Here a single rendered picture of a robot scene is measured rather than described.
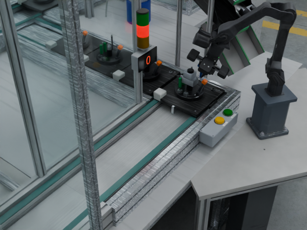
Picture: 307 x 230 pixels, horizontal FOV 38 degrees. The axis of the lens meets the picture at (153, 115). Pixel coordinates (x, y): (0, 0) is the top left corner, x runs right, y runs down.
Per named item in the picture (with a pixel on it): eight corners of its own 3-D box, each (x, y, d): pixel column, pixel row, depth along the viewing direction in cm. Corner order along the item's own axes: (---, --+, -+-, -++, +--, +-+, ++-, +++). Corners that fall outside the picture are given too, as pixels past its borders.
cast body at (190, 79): (198, 83, 201) (199, 70, 197) (193, 87, 198) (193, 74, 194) (183, 76, 205) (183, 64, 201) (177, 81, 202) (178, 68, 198)
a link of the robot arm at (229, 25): (293, 8, 170) (280, -13, 166) (295, 18, 164) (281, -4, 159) (230, 45, 184) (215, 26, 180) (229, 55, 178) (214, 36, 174)
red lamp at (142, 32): (151, 34, 178) (151, 23, 175) (143, 39, 175) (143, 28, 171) (141, 30, 180) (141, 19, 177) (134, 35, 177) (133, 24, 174)
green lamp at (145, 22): (151, 23, 175) (151, 11, 171) (143, 27, 171) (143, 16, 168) (141, 19, 177) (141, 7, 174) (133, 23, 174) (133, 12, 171)
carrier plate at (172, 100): (224, 93, 207) (224, 89, 206) (196, 118, 193) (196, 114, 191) (182, 76, 219) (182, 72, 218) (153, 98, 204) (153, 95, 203)
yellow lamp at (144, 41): (151, 45, 181) (151, 34, 178) (144, 49, 178) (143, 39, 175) (142, 41, 183) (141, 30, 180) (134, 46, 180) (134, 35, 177)
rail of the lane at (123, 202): (238, 108, 213) (241, 90, 206) (116, 227, 158) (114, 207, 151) (228, 104, 216) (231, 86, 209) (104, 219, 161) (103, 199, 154)
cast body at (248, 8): (254, 21, 213) (261, 11, 207) (248, 23, 211) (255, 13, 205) (242, 9, 215) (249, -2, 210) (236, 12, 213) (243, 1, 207)
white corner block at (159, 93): (166, 97, 205) (166, 90, 202) (161, 102, 202) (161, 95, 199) (158, 94, 207) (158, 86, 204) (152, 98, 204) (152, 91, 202)
